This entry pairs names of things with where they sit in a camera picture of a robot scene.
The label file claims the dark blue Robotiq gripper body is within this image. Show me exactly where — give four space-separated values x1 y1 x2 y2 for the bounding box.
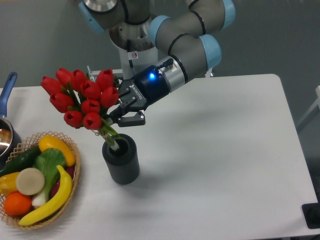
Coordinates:
117 56 188 118

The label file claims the red tulip bouquet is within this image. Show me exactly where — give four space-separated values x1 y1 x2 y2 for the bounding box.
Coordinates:
40 67 121 151

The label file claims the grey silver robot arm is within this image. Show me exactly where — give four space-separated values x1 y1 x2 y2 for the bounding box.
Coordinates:
79 0 236 127

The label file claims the dark grey ribbed vase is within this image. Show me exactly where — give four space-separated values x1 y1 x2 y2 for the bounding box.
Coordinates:
102 133 140 185

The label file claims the purple eggplant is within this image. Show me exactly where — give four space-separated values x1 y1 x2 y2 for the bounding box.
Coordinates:
50 166 75 199

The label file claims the yellow squash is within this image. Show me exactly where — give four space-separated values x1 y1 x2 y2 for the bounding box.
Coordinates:
38 135 76 167

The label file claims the green bok choy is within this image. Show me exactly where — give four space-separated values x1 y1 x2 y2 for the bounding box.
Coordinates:
32 148 66 208

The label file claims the woven wicker basket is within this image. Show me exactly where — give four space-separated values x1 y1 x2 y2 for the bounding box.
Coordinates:
0 131 81 231

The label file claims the green cucumber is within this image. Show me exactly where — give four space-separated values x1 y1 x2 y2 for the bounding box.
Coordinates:
0 145 41 177

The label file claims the yellow banana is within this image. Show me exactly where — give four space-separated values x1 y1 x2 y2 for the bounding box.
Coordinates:
18 165 73 227

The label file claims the beige round disc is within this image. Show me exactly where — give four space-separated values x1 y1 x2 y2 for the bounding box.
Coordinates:
15 167 45 196

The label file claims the yellow bell pepper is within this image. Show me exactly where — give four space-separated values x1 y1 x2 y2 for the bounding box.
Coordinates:
0 172 20 196

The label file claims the orange fruit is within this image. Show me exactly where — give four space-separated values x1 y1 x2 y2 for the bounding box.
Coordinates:
3 191 32 216

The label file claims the white furniture edge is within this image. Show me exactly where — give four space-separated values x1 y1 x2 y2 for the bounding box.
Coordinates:
296 85 320 134

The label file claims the black device at table edge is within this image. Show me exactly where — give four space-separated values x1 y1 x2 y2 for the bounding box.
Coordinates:
301 202 320 229

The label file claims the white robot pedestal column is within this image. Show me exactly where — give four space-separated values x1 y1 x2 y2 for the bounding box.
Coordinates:
109 17 158 79

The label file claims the blue handled saucepan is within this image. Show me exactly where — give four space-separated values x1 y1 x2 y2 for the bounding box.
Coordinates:
0 72 22 170

